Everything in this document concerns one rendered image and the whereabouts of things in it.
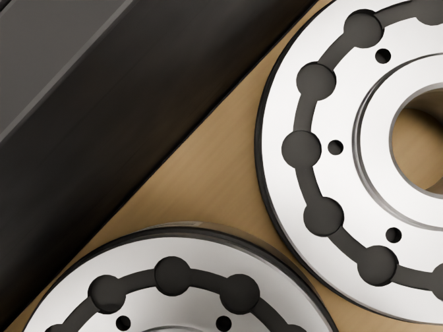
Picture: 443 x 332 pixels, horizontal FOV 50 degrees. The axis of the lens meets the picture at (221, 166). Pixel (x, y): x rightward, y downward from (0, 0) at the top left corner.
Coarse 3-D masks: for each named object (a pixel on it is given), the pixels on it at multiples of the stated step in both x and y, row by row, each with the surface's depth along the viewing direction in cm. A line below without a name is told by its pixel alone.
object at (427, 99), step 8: (424, 96) 14; (432, 96) 14; (440, 96) 14; (408, 104) 15; (416, 104) 15; (424, 104) 15; (432, 104) 15; (440, 104) 15; (432, 112) 16; (440, 112) 15; (440, 120) 16; (440, 184) 15; (432, 192) 15; (440, 192) 14
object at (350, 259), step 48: (336, 0) 14; (384, 0) 13; (432, 0) 14; (288, 48) 14; (336, 48) 14; (384, 48) 13; (432, 48) 13; (288, 96) 14; (336, 96) 13; (288, 144) 14; (336, 144) 14; (288, 192) 13; (336, 192) 13; (336, 240) 13; (384, 240) 13; (432, 240) 13; (336, 288) 13; (384, 288) 13; (432, 288) 13
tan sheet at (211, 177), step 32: (320, 0) 17; (288, 32) 17; (256, 96) 17; (224, 128) 17; (416, 128) 16; (192, 160) 17; (224, 160) 17; (416, 160) 16; (160, 192) 17; (192, 192) 17; (224, 192) 17; (256, 192) 17; (128, 224) 17; (224, 224) 17; (256, 224) 17; (288, 256) 16; (320, 288) 16; (352, 320) 16; (384, 320) 16
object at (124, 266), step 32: (96, 256) 14; (128, 256) 14; (160, 256) 14; (192, 256) 14; (224, 256) 13; (256, 256) 13; (64, 288) 14; (96, 288) 14; (128, 288) 14; (160, 288) 14; (192, 288) 14; (224, 288) 14; (256, 288) 14; (288, 288) 13; (32, 320) 14; (64, 320) 14; (96, 320) 14; (128, 320) 14; (160, 320) 14; (192, 320) 13; (224, 320) 14; (256, 320) 13; (288, 320) 13; (320, 320) 13
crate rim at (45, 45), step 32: (32, 0) 7; (64, 0) 7; (96, 0) 7; (128, 0) 7; (0, 32) 7; (32, 32) 7; (64, 32) 7; (96, 32) 7; (128, 32) 8; (0, 64) 7; (32, 64) 7; (64, 64) 7; (96, 64) 8; (0, 96) 7; (32, 96) 7; (64, 96) 7; (0, 128) 7; (32, 128) 7; (0, 160) 7
